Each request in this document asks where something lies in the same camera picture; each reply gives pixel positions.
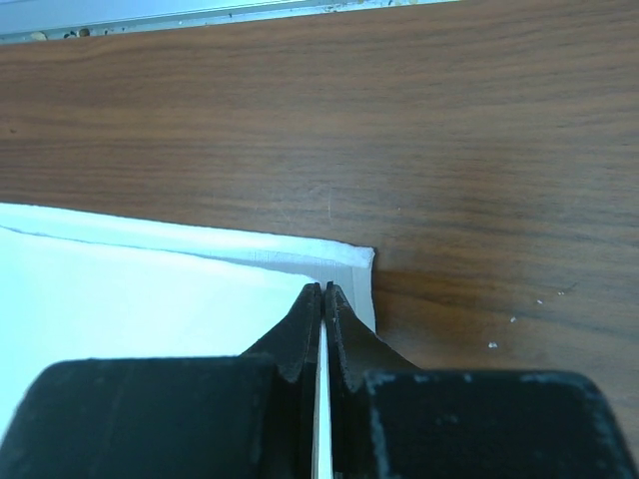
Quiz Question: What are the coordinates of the white cloth napkin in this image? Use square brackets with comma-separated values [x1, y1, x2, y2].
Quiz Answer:
[1, 204, 375, 478]

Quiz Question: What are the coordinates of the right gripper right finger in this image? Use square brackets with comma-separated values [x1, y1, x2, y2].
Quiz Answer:
[324, 282, 419, 394]

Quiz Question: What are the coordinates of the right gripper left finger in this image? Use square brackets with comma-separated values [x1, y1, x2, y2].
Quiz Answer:
[242, 283, 322, 384]

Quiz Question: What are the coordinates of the aluminium table frame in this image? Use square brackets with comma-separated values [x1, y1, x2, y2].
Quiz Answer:
[0, 0, 450, 46]

